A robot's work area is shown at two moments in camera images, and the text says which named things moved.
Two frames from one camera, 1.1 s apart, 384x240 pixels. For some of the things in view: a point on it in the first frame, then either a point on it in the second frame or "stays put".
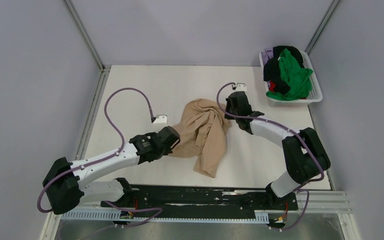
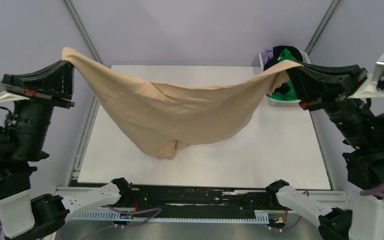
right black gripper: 228,103 -> 324,82
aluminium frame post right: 322,26 stays put
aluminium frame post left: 73,13 stays put
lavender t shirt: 267,55 stays put
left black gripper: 168,150 -> 59,77
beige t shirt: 203,133 -> 155,117
